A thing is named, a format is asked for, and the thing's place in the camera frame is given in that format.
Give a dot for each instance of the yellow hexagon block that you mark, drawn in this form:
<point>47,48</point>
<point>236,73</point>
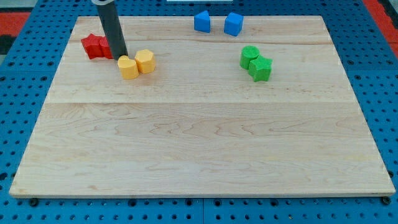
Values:
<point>145,61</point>

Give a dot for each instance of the yellow heart block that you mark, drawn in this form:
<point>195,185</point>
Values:
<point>128,67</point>

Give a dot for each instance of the light wooden board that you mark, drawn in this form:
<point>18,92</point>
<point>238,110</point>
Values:
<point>198,125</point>

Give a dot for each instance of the green star block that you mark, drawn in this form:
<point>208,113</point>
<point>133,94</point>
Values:
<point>260,68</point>

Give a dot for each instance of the green cylinder block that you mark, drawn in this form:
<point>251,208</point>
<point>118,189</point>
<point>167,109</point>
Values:
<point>248,53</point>

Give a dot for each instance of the blue triangular block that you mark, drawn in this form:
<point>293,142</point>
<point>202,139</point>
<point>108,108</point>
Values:
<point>202,22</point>

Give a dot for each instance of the blue cube block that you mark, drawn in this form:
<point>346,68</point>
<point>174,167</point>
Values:
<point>233,24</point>

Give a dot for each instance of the red block behind rod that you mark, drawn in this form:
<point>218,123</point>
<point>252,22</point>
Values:
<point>105,48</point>

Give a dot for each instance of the red star block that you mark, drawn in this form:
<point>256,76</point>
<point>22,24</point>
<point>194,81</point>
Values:
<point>91,45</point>

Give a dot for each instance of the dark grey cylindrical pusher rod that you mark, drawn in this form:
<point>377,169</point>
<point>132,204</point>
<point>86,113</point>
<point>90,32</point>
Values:
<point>110,22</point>

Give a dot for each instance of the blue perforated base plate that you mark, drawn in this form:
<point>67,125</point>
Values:
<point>32,60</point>

